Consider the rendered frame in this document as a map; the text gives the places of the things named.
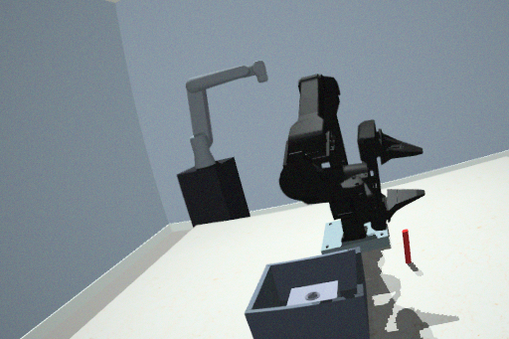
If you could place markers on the red peg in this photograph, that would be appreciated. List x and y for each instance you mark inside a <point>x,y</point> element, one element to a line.
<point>407,246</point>

